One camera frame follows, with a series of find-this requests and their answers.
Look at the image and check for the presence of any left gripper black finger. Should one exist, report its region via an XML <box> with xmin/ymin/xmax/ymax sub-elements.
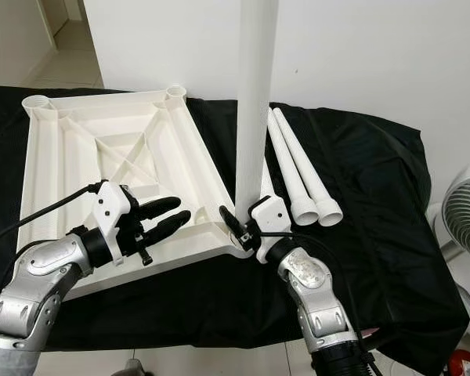
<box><xmin>146</xmin><ymin>209</ymin><xmax>192</xmax><ymax>239</ymax></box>
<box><xmin>139</xmin><ymin>196</ymin><xmax>182</xmax><ymax>219</ymax></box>

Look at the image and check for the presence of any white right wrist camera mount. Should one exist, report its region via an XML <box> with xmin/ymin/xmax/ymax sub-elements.
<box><xmin>247</xmin><ymin>194</ymin><xmax>291</xmax><ymax>263</ymax></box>

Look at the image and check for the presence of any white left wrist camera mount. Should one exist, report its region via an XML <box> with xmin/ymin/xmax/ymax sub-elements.
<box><xmin>94</xmin><ymin>180</ymin><xmax>146</xmax><ymax>267</ymax></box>

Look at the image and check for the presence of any white plastic children table top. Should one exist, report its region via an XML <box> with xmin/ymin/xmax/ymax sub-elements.
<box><xmin>22</xmin><ymin>85</ymin><xmax>255</xmax><ymax>302</ymax></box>

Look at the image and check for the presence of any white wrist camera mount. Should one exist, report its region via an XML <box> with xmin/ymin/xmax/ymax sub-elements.
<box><xmin>94</xmin><ymin>180</ymin><xmax>146</xmax><ymax>267</ymax></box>
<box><xmin>247</xmin><ymin>194</ymin><xmax>291</xmax><ymax>263</ymax></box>

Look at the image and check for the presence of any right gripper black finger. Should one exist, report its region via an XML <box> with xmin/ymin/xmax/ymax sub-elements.
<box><xmin>219</xmin><ymin>205</ymin><xmax>248</xmax><ymax>240</ymax></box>

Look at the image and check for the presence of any black table cloth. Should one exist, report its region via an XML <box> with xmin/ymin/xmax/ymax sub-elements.
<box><xmin>0</xmin><ymin>85</ymin><xmax>470</xmax><ymax>373</ymax></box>

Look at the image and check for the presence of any grey robot foot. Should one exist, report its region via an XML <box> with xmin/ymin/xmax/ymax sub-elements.
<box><xmin>125</xmin><ymin>359</ymin><xmax>154</xmax><ymax>376</ymax></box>

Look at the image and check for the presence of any white plastic table leg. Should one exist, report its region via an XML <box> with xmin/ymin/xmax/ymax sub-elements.
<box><xmin>233</xmin><ymin>0</ymin><xmax>280</xmax><ymax>228</ymax></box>
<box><xmin>274</xmin><ymin>107</ymin><xmax>344</xmax><ymax>228</ymax></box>
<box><xmin>261</xmin><ymin>161</ymin><xmax>277</xmax><ymax>206</ymax></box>
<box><xmin>266</xmin><ymin>107</ymin><xmax>319</xmax><ymax>226</ymax></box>

